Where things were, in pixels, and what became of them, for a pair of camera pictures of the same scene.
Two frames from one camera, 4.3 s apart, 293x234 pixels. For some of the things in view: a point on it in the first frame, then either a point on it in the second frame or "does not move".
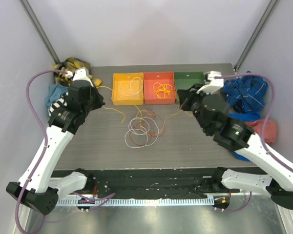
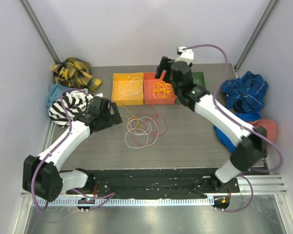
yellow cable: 163,90 does not move
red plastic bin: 159,87 does not move
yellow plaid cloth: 71,64 does not move
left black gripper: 99,103 -> 114,119
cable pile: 140,112 -> 132,115
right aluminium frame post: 271,8 does not move
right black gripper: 186,96 -> 163,66
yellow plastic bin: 128,88 does not move
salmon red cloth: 270,129 does not move
